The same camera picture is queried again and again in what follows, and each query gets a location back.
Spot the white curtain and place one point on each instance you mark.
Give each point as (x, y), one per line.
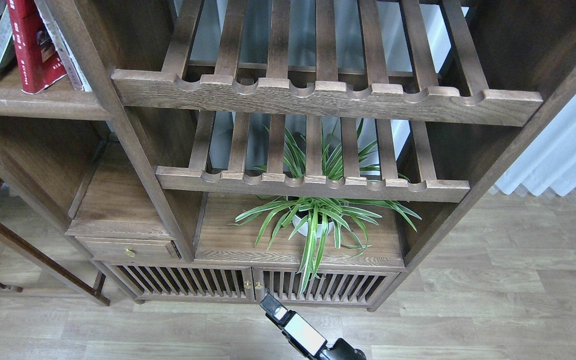
(549, 163)

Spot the dark wooden bookshelf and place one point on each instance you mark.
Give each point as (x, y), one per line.
(184, 130)

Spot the green spider plant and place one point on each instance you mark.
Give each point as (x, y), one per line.
(319, 215)

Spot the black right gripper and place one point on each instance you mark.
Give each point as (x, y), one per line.
(303, 337)

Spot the red book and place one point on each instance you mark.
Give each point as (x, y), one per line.
(38, 61)

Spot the brass drawer knob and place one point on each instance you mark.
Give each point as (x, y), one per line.
(129, 251)

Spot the white standing book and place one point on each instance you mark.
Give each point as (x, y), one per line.
(74, 71)

